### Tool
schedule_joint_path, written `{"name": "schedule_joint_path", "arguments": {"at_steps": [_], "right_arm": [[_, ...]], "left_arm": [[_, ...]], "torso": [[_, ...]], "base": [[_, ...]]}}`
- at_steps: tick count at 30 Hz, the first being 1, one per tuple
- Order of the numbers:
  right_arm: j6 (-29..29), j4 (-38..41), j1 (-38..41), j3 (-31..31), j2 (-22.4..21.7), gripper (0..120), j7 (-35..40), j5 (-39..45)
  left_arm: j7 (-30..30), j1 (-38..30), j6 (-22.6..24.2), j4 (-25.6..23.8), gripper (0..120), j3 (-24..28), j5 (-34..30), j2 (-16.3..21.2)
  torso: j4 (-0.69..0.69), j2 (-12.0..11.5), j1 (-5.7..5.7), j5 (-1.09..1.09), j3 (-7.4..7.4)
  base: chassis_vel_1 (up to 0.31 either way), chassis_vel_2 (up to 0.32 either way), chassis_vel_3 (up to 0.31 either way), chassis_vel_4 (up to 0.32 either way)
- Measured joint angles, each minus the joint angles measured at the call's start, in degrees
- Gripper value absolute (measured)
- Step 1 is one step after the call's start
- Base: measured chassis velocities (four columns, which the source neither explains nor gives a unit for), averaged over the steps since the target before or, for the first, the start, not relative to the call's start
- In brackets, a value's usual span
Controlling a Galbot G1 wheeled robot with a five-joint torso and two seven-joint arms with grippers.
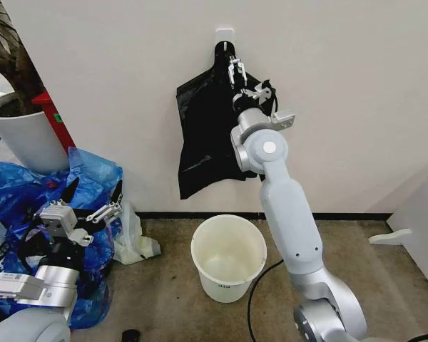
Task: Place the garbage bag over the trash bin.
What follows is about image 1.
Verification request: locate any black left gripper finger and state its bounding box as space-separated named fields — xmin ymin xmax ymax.
xmin=49 ymin=177 xmax=79 ymax=209
xmin=86 ymin=180 xmax=124 ymax=224

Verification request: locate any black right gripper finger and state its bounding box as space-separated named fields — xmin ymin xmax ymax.
xmin=240 ymin=80 xmax=274 ymax=105
xmin=227 ymin=55 xmax=248 ymax=90

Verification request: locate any black garbage bag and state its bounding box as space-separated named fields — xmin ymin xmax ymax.
xmin=175 ymin=41 xmax=272 ymax=200

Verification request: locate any white translucent plastic bag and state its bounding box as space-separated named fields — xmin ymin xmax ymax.
xmin=112 ymin=201 xmax=162 ymax=265

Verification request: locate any blue plastic bag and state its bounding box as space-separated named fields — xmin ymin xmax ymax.
xmin=0 ymin=145 xmax=124 ymax=331

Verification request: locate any printed pale plastic bag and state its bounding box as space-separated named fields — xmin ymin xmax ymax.
xmin=0 ymin=220 xmax=21 ymax=286

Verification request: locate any white plastic trash bin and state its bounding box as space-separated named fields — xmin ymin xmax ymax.
xmin=191 ymin=214 xmax=268 ymax=304

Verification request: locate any white planter pot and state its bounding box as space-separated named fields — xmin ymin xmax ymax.
xmin=0 ymin=91 xmax=69 ymax=175

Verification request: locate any brown plant trunk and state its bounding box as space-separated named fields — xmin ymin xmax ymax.
xmin=0 ymin=0 xmax=46 ymax=117

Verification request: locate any white furniture foot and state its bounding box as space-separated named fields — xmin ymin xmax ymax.
xmin=368 ymin=228 xmax=413 ymax=246

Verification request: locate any white cabinet panel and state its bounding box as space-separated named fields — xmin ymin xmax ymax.
xmin=387 ymin=165 xmax=428 ymax=289

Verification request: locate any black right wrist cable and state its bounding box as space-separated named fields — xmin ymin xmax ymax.
xmin=269 ymin=90 xmax=280 ymax=118

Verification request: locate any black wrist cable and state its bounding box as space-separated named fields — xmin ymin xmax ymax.
xmin=19 ymin=226 xmax=54 ymax=271
xmin=269 ymin=90 xmax=280 ymax=118

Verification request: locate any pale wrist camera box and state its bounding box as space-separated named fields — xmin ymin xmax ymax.
xmin=39 ymin=205 xmax=94 ymax=247

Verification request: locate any white wall hook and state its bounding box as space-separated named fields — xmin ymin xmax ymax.
xmin=215 ymin=28 xmax=235 ymax=54

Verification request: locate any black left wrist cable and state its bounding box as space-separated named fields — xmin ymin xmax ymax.
xmin=19 ymin=226 xmax=54 ymax=271

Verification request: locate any black floor cable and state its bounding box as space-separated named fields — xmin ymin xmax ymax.
xmin=248 ymin=259 xmax=285 ymax=342

